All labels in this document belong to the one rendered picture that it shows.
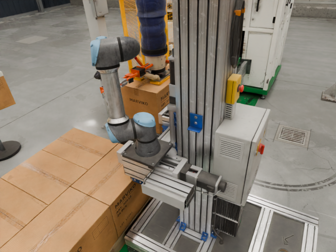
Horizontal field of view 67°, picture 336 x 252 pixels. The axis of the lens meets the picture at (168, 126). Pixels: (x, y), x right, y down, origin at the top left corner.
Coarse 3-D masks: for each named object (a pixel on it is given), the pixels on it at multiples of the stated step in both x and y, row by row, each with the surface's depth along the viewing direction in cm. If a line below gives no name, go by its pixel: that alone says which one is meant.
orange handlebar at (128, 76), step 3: (165, 60) 219; (168, 60) 218; (147, 63) 215; (147, 66) 209; (150, 66) 212; (132, 72) 200; (126, 75) 194; (129, 75) 194; (132, 75) 194; (135, 75) 197; (126, 78) 190; (120, 84) 185; (102, 90) 176
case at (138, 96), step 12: (132, 84) 214; (144, 84) 212; (156, 84) 211; (168, 84) 211; (132, 96) 214; (144, 96) 207; (156, 96) 200; (168, 96) 217; (132, 108) 222; (144, 108) 214; (156, 108) 207; (156, 120) 214; (156, 132) 222
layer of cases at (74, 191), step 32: (32, 160) 222; (64, 160) 220; (96, 160) 218; (0, 192) 193; (32, 192) 191; (64, 192) 190; (96, 192) 188; (128, 192) 197; (0, 224) 169; (32, 224) 168; (64, 224) 167; (96, 224) 170; (128, 224) 209
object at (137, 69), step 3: (135, 66) 206; (138, 66) 205; (141, 66) 204; (132, 69) 200; (135, 69) 199; (138, 69) 202; (141, 69) 200; (144, 69) 202; (135, 72) 200; (138, 72) 198; (141, 72) 201; (144, 72) 203; (138, 75) 200; (141, 75) 201
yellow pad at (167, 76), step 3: (168, 69) 225; (159, 75) 216; (162, 75) 221; (165, 75) 220; (168, 75) 221; (162, 78) 215; (165, 78) 216; (168, 78) 220; (150, 81) 213; (153, 81) 212; (156, 81) 212; (159, 81) 211; (162, 81) 213; (159, 84) 210
